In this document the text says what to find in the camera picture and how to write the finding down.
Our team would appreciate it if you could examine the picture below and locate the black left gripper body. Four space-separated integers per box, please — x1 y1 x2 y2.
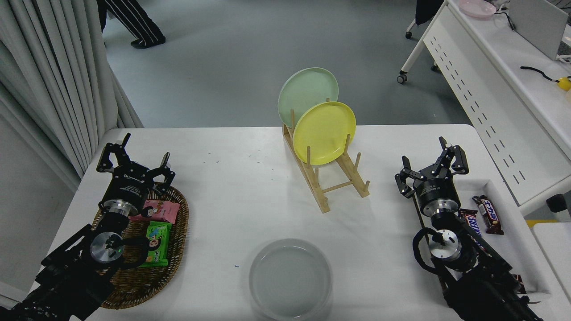
103 162 155 207

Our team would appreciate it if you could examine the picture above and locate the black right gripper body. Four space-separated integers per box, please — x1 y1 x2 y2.
416 172 460 212

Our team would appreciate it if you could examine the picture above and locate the grey plate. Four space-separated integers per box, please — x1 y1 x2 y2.
249 238 333 321

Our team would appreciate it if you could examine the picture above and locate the wooden plate rack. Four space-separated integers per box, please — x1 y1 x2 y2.
282 98 370 214

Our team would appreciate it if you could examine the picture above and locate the yellow plate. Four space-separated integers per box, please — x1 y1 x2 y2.
293 101 357 166

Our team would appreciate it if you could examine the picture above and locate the pale green plate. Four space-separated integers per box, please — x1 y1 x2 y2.
277 67 339 130

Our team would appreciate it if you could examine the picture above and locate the pink plate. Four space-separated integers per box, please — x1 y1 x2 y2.
459 0 497 18

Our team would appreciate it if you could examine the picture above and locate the pink snack pack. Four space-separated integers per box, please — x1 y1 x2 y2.
129 199 181 224

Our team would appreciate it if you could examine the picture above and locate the snack bar with blue characters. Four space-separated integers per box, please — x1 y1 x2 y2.
472 195 505 235

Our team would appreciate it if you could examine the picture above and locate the brown wicker basket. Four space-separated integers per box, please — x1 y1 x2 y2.
91 182 190 310

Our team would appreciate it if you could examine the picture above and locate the green snack pack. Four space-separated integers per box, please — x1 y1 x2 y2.
139 221 172 268

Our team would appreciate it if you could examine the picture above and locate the white desk with perforated panel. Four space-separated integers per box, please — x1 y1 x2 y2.
397 0 571 217

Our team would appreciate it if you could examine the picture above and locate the grey curtain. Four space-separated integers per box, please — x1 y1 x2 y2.
0 0 144 192

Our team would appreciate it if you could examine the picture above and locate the white foam tray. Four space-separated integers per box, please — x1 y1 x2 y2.
413 178 554 308

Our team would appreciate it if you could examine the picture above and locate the person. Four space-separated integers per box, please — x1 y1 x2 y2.
97 0 166 49

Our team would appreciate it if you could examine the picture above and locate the small white table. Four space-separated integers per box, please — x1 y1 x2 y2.
533 222 571 304

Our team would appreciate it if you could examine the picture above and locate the grey laptop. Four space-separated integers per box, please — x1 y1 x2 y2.
509 0 571 61

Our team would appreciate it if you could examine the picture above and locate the black cable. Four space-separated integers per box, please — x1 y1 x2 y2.
521 66 560 83

